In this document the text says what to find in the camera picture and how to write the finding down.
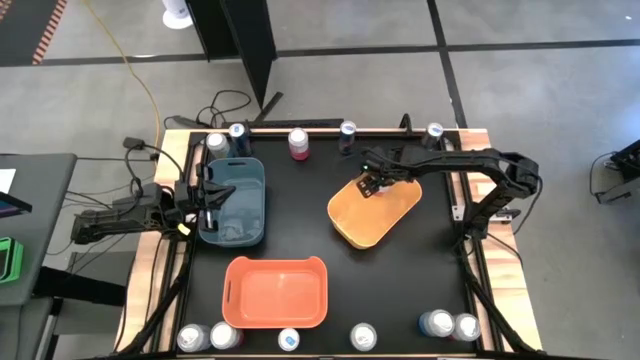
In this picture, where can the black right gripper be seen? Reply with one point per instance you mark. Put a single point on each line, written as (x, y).
(387, 165)

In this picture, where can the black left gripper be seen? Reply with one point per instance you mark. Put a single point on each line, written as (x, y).
(187, 197)

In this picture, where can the blue plastic bin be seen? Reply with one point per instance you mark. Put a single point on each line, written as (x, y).
(245, 200)

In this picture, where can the yellow plastic bin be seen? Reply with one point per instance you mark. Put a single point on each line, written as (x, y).
(370, 220)

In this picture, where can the blue silver energy drink can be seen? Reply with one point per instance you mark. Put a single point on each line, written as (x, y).
(239, 134)
(433, 134)
(347, 132)
(288, 340)

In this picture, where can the blue and white soda can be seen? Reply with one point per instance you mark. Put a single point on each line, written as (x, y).
(435, 323)
(192, 337)
(217, 144)
(363, 336)

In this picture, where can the orange plastic bin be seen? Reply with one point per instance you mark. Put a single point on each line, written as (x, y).
(275, 295)

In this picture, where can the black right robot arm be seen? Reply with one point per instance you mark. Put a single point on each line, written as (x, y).
(450, 162)

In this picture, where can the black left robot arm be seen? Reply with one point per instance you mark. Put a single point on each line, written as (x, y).
(115, 220)

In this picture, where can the black clamp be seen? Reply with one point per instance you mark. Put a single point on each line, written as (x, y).
(406, 125)

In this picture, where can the black power brick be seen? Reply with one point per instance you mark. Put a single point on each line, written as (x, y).
(186, 121)

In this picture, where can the black power adapter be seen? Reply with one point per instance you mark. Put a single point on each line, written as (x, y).
(134, 143)

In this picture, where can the black floor beam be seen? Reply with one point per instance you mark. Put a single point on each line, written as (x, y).
(80, 287)

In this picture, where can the grey side table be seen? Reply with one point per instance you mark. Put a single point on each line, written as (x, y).
(40, 225)
(25, 330)

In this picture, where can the black standing cabinet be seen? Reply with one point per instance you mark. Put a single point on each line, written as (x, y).
(240, 30)

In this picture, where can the dark tablet device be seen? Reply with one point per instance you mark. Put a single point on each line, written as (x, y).
(12, 204)

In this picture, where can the green plastic tray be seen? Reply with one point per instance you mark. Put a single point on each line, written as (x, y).
(17, 260)

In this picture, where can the white paper sheet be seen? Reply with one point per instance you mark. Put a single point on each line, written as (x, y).
(6, 181)

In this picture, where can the black equipment stand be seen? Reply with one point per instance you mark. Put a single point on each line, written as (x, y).
(625, 167)

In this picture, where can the black mat with orange stripes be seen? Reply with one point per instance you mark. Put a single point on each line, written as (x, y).
(25, 30)

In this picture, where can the silver metal bracket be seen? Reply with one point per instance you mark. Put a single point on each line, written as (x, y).
(457, 212)

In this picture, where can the black aluminium table frame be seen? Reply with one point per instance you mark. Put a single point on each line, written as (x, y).
(176, 320)

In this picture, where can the white round pedestal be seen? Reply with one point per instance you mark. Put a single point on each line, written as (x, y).
(176, 17)

